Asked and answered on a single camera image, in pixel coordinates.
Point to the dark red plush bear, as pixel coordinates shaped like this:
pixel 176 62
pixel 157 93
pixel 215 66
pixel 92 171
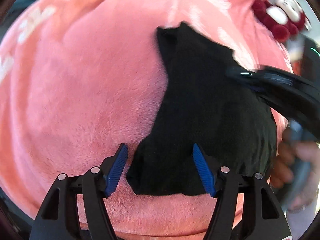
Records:
pixel 282 15

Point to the person's right hand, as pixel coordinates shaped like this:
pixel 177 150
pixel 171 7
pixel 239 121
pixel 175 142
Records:
pixel 283 155

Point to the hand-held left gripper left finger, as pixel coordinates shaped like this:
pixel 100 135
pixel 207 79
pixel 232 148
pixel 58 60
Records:
pixel 116 170

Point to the black knit sweater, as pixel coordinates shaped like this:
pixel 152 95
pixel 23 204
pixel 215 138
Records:
pixel 205 110

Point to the pink fleece blanket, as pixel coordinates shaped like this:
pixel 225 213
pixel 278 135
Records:
pixel 82 92

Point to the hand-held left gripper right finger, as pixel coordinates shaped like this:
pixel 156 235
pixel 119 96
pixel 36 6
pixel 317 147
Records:
pixel 203 172

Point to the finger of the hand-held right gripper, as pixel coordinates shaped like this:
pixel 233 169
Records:
pixel 282 102
pixel 260 76

